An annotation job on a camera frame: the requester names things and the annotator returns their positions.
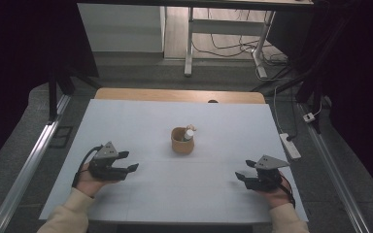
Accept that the white desk frame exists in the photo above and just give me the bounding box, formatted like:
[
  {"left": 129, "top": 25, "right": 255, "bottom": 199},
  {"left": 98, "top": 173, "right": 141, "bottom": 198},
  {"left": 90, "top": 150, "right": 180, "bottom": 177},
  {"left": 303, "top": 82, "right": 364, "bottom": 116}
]
[{"left": 77, "top": 0, "right": 315, "bottom": 80}]

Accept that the white table cover sheet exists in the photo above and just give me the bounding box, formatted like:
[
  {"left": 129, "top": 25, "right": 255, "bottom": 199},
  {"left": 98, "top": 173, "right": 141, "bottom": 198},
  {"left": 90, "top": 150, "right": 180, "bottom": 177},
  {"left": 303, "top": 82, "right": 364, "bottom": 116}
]
[{"left": 38, "top": 98, "right": 309, "bottom": 225}]

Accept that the white cabinet panel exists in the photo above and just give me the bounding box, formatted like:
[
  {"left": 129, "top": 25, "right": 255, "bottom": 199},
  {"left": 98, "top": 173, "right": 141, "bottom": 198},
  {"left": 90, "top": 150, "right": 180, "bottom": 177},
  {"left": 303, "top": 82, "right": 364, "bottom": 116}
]
[{"left": 77, "top": 3, "right": 167, "bottom": 53}]

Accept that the person's right hand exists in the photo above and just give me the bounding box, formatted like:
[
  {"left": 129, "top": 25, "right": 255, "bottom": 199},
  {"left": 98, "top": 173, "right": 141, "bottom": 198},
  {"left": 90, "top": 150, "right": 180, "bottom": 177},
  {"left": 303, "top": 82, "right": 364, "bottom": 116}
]
[{"left": 255, "top": 174, "right": 294, "bottom": 210}]

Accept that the tangle of dark floor cables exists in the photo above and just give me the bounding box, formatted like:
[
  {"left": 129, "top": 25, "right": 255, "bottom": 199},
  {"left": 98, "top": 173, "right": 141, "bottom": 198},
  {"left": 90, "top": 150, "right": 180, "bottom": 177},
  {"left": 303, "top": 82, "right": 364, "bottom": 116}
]
[{"left": 191, "top": 8, "right": 288, "bottom": 67}]

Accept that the wooden table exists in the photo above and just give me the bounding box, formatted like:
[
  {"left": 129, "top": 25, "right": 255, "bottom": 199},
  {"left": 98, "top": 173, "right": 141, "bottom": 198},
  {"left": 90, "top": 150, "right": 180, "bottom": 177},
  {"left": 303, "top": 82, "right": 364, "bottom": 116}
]
[{"left": 94, "top": 87, "right": 266, "bottom": 105}]

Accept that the white power strip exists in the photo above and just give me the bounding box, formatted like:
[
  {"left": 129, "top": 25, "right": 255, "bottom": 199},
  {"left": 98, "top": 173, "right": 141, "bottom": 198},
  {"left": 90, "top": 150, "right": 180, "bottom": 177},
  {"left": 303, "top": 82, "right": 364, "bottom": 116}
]
[{"left": 279, "top": 132, "right": 302, "bottom": 160}]

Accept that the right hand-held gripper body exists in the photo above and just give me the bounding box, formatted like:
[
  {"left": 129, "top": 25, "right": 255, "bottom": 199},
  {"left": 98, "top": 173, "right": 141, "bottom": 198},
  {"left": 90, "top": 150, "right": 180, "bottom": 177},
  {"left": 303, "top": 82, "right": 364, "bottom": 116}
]
[{"left": 244, "top": 154, "right": 290, "bottom": 192}]

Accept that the aluminium rail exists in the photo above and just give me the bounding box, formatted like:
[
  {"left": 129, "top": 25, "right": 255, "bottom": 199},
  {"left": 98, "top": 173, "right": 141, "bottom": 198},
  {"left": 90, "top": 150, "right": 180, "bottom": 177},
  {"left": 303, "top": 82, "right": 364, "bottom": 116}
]
[
  {"left": 0, "top": 93, "right": 73, "bottom": 233},
  {"left": 298, "top": 102, "right": 372, "bottom": 233}
]

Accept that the person's left hand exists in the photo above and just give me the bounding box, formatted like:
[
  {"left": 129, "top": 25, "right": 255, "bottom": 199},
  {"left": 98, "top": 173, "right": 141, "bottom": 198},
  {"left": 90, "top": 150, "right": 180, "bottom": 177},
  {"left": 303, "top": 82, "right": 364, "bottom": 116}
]
[{"left": 76, "top": 163, "right": 118, "bottom": 198}]

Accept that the black metal stand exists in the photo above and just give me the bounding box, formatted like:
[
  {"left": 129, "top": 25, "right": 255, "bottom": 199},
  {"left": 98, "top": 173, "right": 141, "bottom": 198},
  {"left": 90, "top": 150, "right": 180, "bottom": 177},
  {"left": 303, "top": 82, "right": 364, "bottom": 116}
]
[
  {"left": 47, "top": 62, "right": 102, "bottom": 124},
  {"left": 252, "top": 61, "right": 325, "bottom": 134}
]

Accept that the dark curtain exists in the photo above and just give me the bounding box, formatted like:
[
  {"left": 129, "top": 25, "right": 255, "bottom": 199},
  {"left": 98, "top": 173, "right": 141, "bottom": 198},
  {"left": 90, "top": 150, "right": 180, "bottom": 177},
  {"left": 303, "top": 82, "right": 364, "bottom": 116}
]
[
  {"left": 266, "top": 0, "right": 373, "bottom": 205},
  {"left": 0, "top": 0, "right": 100, "bottom": 178}
]

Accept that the tan round cup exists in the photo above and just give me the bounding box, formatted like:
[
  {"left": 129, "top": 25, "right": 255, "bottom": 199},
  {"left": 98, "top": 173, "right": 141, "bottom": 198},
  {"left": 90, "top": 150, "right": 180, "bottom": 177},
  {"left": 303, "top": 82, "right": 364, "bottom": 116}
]
[{"left": 170, "top": 126, "right": 195, "bottom": 155}]

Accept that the white cable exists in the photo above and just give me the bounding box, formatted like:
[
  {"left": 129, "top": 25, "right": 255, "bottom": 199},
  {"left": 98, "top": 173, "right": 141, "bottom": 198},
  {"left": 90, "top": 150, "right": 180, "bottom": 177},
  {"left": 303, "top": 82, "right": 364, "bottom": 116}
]
[{"left": 272, "top": 84, "right": 282, "bottom": 135}]

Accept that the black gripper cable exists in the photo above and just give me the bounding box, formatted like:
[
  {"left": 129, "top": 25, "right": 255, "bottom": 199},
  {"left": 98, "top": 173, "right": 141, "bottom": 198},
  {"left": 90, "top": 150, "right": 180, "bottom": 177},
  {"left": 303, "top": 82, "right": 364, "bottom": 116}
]
[
  {"left": 72, "top": 145, "right": 104, "bottom": 188},
  {"left": 279, "top": 174, "right": 296, "bottom": 209}
]

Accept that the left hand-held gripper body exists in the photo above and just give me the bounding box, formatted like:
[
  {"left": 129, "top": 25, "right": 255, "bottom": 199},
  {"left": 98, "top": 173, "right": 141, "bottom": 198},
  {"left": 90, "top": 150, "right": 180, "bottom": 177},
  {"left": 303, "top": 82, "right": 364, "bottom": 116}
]
[{"left": 87, "top": 141, "right": 128, "bottom": 182}]

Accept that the white plug adapter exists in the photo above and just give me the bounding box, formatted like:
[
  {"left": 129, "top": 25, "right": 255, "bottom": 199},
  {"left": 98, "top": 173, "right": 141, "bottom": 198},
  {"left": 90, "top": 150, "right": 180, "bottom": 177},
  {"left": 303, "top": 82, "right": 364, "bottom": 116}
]
[{"left": 302, "top": 112, "right": 317, "bottom": 124}]

